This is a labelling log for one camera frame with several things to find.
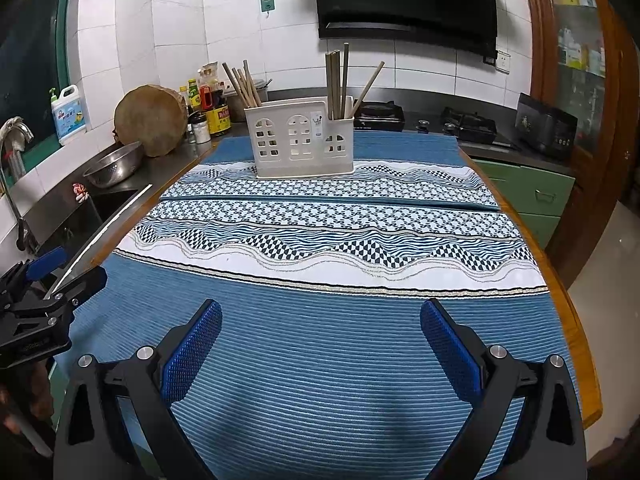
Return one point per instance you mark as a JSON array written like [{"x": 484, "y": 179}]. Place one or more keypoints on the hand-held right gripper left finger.
[{"x": 195, "y": 345}]

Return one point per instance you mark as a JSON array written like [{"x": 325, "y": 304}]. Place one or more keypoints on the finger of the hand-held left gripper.
[
  {"x": 47, "y": 262},
  {"x": 85, "y": 282}
]

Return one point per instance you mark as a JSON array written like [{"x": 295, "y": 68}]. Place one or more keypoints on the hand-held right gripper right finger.
[{"x": 450, "y": 350}]

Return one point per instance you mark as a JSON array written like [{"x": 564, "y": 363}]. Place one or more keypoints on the white plastic utensil holder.
[{"x": 300, "y": 170}]

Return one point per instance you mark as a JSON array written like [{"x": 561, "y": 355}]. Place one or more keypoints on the dark olive chopstick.
[{"x": 345, "y": 80}]

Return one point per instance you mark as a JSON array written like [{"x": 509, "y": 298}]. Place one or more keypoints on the person's left hand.
[{"x": 37, "y": 392}]

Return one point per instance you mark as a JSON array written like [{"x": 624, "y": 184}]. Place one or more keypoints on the metal faucet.
[{"x": 14, "y": 210}]

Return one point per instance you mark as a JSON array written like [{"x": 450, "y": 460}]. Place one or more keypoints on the steel kitchen sink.
[{"x": 107, "y": 205}]

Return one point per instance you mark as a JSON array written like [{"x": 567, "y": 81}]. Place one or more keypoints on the metal colander bowl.
[{"x": 112, "y": 167}]

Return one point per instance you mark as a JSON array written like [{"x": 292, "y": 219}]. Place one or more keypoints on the blue patterned table mat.
[
  {"x": 400, "y": 185},
  {"x": 325, "y": 335}
]

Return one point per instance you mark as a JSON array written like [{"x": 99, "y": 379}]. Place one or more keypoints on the grey rag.
[{"x": 17, "y": 132}]

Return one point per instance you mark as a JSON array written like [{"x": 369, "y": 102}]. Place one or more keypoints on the white detergent bottle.
[{"x": 69, "y": 117}]

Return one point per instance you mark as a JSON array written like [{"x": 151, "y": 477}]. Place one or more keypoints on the green kitchen cabinet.
[{"x": 530, "y": 195}]

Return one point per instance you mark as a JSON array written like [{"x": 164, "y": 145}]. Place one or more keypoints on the round wooden chopping block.
[{"x": 150, "y": 120}]

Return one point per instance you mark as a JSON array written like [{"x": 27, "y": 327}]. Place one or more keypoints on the small seasoning shaker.
[{"x": 190, "y": 134}]

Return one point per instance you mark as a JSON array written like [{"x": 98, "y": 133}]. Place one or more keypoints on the white jar black lid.
[{"x": 201, "y": 131}]

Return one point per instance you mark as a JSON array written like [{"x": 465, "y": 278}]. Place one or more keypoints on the dark jar yellow label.
[{"x": 219, "y": 120}]

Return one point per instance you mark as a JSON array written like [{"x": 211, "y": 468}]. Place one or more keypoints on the green framed window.
[{"x": 30, "y": 50}]

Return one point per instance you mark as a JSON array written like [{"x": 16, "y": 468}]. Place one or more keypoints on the yellow cap condiment bottle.
[{"x": 193, "y": 91}]

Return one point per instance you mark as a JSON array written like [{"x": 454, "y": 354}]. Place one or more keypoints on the black gas stove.
[{"x": 470, "y": 127}]

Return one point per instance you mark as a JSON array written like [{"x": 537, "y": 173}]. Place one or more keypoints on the black countertop appliance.
[{"x": 545, "y": 125}]

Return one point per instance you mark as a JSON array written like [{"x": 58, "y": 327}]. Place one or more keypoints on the metal cooking pot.
[{"x": 261, "y": 89}]

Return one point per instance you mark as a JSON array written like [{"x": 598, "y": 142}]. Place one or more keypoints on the wooden glass door cabinet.
[{"x": 540, "y": 60}]

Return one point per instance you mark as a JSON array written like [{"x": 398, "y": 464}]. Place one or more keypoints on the black range hood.
[{"x": 410, "y": 0}]

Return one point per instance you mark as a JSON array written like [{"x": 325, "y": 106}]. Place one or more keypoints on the white wall socket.
[{"x": 503, "y": 61}]

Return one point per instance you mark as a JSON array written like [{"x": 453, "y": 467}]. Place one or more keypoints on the green wall hook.
[{"x": 268, "y": 1}]

